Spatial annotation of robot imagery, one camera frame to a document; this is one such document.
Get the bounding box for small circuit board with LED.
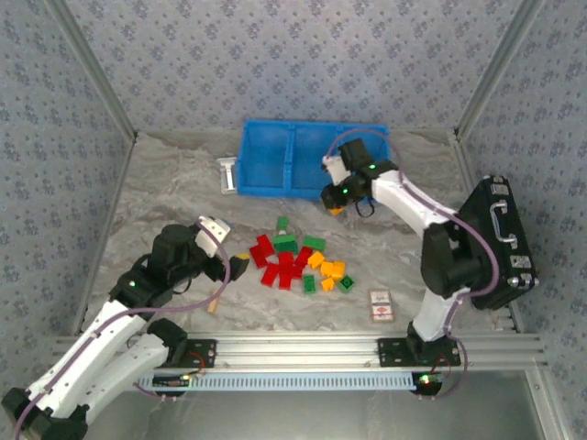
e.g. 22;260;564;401
411;371;445;391
150;373;194;389

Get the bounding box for purple cable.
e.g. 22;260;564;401
11;219;233;440
326;127;501;336

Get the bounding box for white plastic bracket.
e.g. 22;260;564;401
216;156;238;194

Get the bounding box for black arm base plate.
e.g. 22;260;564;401
376;337;461;368
176;337;218;369

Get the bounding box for aluminium frame rail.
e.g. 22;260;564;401
50;333;549;370

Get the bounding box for slotted pale cable duct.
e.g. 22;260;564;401
137;371;444;391

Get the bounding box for black case with silver handle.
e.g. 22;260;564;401
457;174;540;312

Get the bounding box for aluminium frame post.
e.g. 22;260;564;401
45;0;138;141
455;0;548;138
525;366;568;440

